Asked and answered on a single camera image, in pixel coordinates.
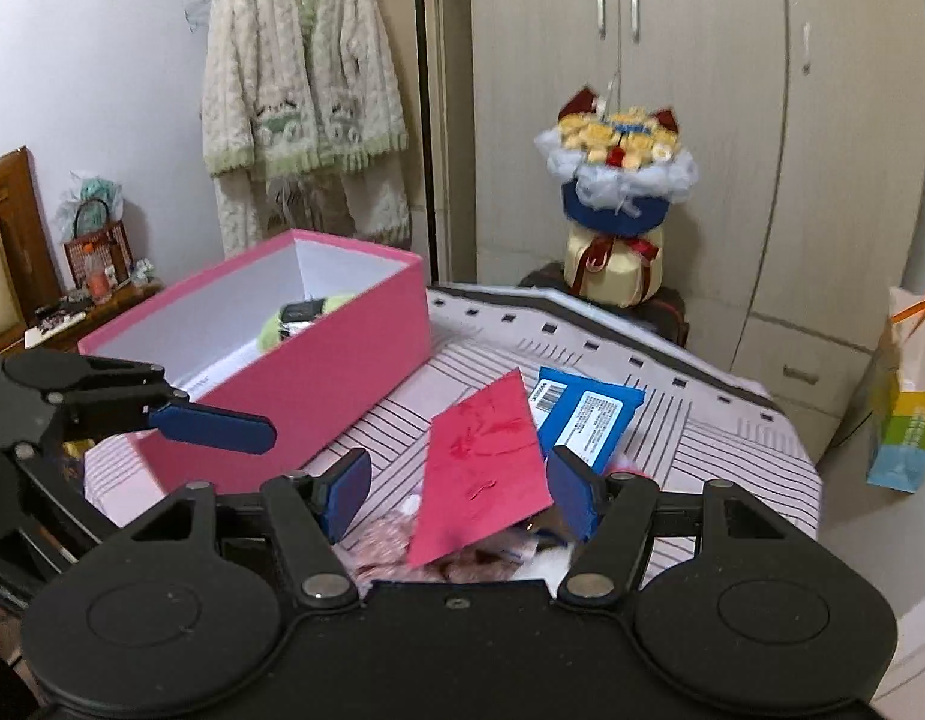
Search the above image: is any knitted cream cardigan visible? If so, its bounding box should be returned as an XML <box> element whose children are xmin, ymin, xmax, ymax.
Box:
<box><xmin>200</xmin><ymin>0</ymin><xmax>413</xmax><ymax>260</ymax></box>

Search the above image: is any colourful gift bag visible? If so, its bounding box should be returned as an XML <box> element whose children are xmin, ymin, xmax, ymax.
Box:
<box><xmin>866</xmin><ymin>270</ymin><xmax>925</xmax><ymax>494</ymax></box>

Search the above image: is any pink cardboard box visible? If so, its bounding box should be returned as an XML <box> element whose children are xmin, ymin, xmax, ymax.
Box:
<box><xmin>77</xmin><ymin>230</ymin><xmax>432</xmax><ymax>515</ymax></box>

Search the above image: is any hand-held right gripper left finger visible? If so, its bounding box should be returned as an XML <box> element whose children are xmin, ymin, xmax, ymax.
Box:
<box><xmin>125</xmin><ymin>448</ymin><xmax>374</xmax><ymax>611</ymax></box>

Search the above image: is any woven basket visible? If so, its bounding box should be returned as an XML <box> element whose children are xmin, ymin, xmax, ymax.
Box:
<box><xmin>64</xmin><ymin>199</ymin><xmax>134</xmax><ymax>293</ymax></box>

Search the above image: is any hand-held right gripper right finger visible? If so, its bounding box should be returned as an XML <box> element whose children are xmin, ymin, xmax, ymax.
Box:
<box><xmin>546</xmin><ymin>446</ymin><xmax>809</xmax><ymax>606</ymax></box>

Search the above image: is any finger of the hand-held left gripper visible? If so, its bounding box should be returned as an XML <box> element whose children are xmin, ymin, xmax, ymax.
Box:
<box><xmin>4</xmin><ymin>351</ymin><xmax>278</xmax><ymax>457</ymax></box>

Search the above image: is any dark brown suitcase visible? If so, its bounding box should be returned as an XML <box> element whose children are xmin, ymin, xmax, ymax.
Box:
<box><xmin>518</xmin><ymin>266</ymin><xmax>690</xmax><ymax>350</ymax></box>

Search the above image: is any black packet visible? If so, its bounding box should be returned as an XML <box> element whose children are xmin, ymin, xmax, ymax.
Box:
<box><xmin>280</xmin><ymin>300</ymin><xmax>326</xmax><ymax>338</ymax></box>

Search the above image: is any white plastic bag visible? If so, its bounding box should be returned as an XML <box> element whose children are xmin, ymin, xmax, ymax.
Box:
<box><xmin>53</xmin><ymin>171</ymin><xmax>128</xmax><ymax>241</ymax></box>

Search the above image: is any striped bed blanket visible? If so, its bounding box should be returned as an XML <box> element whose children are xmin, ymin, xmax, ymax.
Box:
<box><xmin>83</xmin><ymin>285</ymin><xmax>822</xmax><ymax>586</ymax></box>

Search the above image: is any green plush toy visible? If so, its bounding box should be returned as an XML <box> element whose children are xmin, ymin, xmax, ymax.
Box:
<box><xmin>259</xmin><ymin>294</ymin><xmax>359</xmax><ymax>355</ymax></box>

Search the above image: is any beige wardrobe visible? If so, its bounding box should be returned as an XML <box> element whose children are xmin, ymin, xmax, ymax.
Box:
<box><xmin>468</xmin><ymin>0</ymin><xmax>925</xmax><ymax>462</ymax></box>

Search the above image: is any wooden nightstand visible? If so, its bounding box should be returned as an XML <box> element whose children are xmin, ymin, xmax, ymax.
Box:
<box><xmin>23</xmin><ymin>281</ymin><xmax>164</xmax><ymax>352</ymax></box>

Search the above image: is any orange bottle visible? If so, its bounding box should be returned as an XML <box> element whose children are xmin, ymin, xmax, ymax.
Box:
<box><xmin>86</xmin><ymin>247</ymin><xmax>113</xmax><ymax>306</ymax></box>

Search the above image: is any blue wet wipes packet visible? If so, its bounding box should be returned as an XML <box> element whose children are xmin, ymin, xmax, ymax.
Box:
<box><xmin>527</xmin><ymin>366</ymin><xmax>647</xmax><ymax>475</ymax></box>

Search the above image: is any flower bouquet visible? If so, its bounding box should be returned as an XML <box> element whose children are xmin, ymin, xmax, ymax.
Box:
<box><xmin>535</xmin><ymin>82</ymin><xmax>698</xmax><ymax>308</ymax></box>

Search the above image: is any red envelope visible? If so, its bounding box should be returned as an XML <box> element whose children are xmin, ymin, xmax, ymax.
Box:
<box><xmin>406</xmin><ymin>367</ymin><xmax>552</xmax><ymax>567</ymax></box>

